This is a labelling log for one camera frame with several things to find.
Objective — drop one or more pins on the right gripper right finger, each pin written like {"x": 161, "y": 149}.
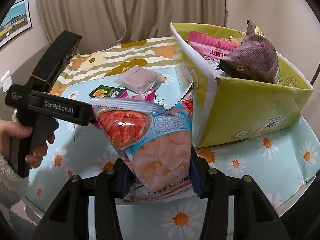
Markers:
{"x": 199, "y": 175}

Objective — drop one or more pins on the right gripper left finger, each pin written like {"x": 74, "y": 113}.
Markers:
{"x": 121, "y": 179}

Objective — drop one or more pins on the shrimp flakes snack bag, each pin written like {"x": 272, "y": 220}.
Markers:
{"x": 154, "y": 142}

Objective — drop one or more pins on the green beef cracker bag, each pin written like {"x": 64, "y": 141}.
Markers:
{"x": 107, "y": 92}

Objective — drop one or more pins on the green cardboard box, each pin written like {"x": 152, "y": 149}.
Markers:
{"x": 226, "y": 109}

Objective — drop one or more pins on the frosted white snack pouch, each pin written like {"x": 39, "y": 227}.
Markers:
{"x": 140, "y": 80}

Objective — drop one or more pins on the left hand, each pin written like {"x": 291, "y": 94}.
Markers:
{"x": 10, "y": 129}

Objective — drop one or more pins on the blue daisy tablecloth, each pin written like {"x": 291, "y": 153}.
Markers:
{"x": 283, "y": 163}

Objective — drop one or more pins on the pink striped snack bag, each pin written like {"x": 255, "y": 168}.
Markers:
{"x": 148, "y": 96}

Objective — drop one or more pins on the framed picture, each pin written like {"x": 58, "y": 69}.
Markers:
{"x": 16, "y": 22}

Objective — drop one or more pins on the beige curtain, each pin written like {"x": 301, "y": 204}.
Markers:
{"x": 106, "y": 23}

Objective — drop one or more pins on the pink Oishi milk candy bag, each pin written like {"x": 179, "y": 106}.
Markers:
{"x": 210, "y": 48}

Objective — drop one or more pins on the floral striped quilt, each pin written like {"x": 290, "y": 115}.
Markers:
{"x": 153, "y": 53}

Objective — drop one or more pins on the dark purple snack bag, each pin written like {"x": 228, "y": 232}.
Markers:
{"x": 254, "y": 59}

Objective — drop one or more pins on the white wall switch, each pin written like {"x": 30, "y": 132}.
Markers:
{"x": 6, "y": 81}

